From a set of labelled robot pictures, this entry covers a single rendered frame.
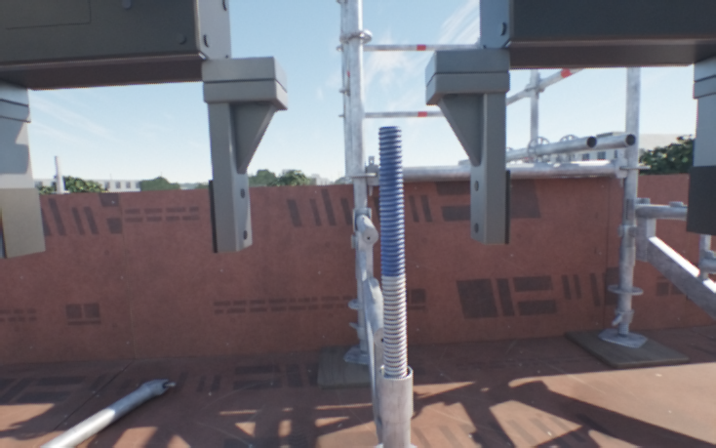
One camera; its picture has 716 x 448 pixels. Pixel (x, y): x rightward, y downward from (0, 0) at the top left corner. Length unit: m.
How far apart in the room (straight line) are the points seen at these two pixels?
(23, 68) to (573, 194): 1.74
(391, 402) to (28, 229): 0.54
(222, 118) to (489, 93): 0.14
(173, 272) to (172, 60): 1.48
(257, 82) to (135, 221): 1.52
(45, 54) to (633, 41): 0.29
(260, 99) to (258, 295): 1.41
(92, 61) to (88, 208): 1.57
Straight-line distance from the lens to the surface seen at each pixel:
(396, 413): 0.67
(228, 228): 0.21
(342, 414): 1.24
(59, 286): 1.91
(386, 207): 0.57
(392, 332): 0.61
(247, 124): 0.21
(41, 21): 0.26
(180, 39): 0.21
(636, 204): 1.77
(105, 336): 1.88
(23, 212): 0.29
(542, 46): 0.22
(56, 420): 1.56
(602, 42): 0.23
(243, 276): 1.58
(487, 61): 0.21
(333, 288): 1.54
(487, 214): 0.21
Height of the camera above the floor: 0.69
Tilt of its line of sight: 6 degrees down
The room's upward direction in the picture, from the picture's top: 2 degrees counter-clockwise
